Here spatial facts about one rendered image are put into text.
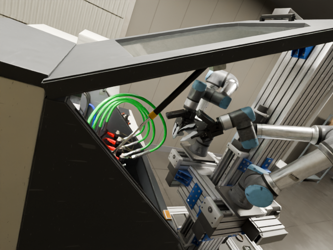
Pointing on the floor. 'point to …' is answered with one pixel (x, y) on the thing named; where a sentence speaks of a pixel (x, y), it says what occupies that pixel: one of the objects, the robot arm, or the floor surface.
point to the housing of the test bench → (23, 110)
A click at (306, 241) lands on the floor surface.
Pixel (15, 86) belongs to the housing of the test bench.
